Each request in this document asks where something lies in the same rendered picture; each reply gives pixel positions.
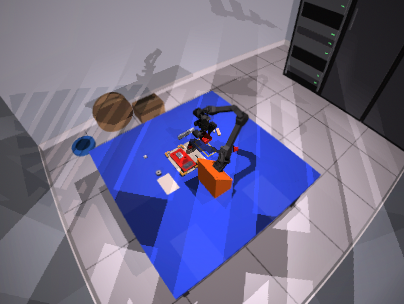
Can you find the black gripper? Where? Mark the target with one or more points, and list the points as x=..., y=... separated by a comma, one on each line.
x=210, y=127

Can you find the white flat rectangle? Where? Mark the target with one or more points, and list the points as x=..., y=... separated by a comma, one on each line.
x=168, y=184

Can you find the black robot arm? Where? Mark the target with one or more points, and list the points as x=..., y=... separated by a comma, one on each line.
x=225, y=151

